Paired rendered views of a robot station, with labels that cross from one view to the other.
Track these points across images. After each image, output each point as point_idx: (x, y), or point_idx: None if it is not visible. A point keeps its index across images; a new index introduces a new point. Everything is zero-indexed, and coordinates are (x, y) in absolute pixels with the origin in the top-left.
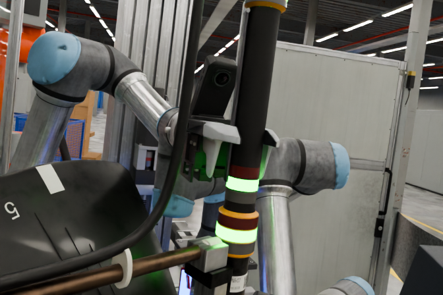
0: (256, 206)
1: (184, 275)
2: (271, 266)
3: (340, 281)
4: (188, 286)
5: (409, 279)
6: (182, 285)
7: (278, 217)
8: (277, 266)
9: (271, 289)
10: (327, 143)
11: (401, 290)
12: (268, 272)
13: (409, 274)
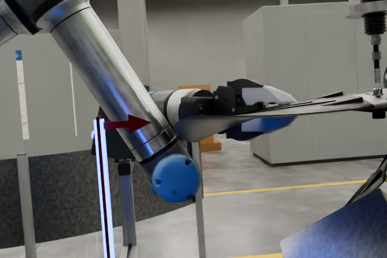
0: (74, 26)
1: (103, 128)
2: (139, 87)
3: (155, 94)
4: (146, 120)
5: (103, 117)
6: (104, 145)
7: (108, 33)
8: (141, 86)
9: (152, 111)
10: None
11: (94, 135)
12: (140, 95)
13: (102, 112)
